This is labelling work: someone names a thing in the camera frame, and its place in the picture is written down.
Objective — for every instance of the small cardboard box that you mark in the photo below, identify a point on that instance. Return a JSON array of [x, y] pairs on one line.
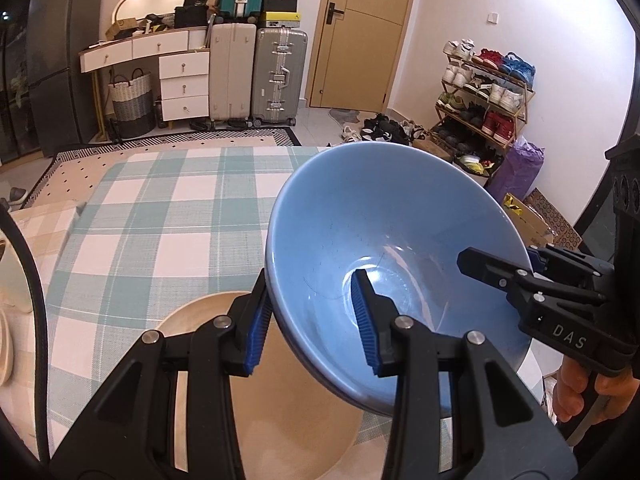
[[120, 27]]

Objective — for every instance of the yellow black shoe box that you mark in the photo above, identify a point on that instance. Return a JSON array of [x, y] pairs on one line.
[[280, 20]]

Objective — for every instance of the woven laundry basket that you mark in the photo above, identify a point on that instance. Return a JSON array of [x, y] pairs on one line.
[[131, 105]]

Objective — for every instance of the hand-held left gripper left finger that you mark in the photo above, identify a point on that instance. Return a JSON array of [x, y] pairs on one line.
[[259, 335]]

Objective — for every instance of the cream tumbler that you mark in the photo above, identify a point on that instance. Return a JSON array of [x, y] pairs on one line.
[[9, 280]]

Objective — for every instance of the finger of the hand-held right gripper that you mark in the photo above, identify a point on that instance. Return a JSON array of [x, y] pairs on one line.
[[536, 259], [487, 264]]

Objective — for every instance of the beige checked cloth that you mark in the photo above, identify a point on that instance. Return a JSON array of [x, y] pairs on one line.
[[35, 230]]

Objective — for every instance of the brown patterned paper bag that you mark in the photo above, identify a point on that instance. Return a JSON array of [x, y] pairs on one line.
[[559, 220]]

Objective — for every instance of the tan wooden door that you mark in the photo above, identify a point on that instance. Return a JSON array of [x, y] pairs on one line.
[[365, 35]]

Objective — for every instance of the yellow green bag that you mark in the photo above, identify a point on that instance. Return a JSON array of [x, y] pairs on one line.
[[472, 163]]

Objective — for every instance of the scattered shoes pile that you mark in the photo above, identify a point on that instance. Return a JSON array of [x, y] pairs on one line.
[[385, 130]]

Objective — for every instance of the white light switch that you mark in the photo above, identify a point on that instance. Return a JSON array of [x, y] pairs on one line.
[[494, 17]]

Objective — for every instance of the wooden shoe rack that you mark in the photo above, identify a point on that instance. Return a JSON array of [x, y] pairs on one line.
[[525, 110]]

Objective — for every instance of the silver suitcase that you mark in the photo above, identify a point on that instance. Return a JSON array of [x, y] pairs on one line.
[[277, 77]]

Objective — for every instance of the person's right hand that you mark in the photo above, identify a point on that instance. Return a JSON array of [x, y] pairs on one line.
[[570, 392]]

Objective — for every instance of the shoe rack with shoes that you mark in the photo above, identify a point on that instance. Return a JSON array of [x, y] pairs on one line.
[[495, 125]]

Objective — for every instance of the cream plate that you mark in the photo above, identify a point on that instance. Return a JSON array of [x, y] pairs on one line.
[[295, 425]]

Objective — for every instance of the oval mirror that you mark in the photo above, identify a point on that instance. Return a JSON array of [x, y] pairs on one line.
[[145, 2]]

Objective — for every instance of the white dressing table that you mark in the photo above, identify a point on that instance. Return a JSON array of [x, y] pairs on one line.
[[182, 85]]

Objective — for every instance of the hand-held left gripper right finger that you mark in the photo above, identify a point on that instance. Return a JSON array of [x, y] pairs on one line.
[[364, 332]]

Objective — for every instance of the dark glass cabinet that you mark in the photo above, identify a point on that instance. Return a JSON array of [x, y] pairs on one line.
[[12, 85]]

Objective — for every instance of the purple bag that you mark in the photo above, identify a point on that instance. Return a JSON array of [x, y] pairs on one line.
[[520, 165]]

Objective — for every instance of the light blue bowl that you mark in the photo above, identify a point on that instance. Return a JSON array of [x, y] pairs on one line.
[[380, 210]]

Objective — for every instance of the beige suitcase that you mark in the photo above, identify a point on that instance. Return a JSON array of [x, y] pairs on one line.
[[230, 75]]

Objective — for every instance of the grey doormat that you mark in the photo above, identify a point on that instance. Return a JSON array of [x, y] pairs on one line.
[[345, 117]]

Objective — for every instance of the dark grey refrigerator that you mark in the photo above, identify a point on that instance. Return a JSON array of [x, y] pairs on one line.
[[55, 50]]

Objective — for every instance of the dark clutter pile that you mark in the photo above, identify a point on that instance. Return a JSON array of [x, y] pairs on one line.
[[155, 22]]

